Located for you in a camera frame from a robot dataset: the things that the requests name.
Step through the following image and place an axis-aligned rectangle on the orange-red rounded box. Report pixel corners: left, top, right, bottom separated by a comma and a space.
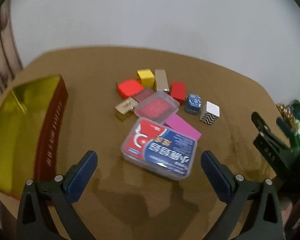
116, 79, 144, 99

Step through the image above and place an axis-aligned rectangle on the clear case with red insert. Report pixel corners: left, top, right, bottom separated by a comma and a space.
134, 91, 180, 125

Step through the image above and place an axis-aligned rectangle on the black white zigzag box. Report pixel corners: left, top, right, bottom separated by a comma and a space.
199, 101, 220, 126

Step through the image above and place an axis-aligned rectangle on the blue patterned jar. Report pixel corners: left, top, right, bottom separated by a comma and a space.
185, 93, 202, 114

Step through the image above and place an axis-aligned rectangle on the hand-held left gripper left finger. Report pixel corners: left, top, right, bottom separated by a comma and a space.
16, 150, 98, 240

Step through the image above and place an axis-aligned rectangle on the yellow cube box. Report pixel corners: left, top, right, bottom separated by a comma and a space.
137, 69, 155, 88

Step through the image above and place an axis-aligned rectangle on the clear box blue red label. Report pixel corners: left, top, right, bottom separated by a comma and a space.
121, 117, 197, 181

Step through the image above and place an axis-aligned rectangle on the red rectangular box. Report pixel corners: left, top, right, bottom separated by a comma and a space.
170, 81, 187, 105

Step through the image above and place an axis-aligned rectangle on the magenta box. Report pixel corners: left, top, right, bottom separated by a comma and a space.
164, 114, 202, 140

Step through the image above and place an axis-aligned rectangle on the striped beige curtain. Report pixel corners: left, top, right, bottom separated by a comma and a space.
0, 0, 24, 100

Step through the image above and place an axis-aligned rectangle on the gold and maroon tin box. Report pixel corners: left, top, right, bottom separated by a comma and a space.
0, 74, 69, 230

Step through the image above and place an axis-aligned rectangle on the beige rectangular box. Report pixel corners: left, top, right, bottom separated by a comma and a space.
154, 69, 170, 93

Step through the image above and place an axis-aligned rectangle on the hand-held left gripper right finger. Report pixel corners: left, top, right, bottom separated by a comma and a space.
201, 150, 285, 240

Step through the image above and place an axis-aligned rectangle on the small gold box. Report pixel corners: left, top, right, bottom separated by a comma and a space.
114, 97, 139, 121

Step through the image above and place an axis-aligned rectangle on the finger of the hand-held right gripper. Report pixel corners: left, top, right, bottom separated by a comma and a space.
251, 112, 273, 140
276, 117, 298, 151

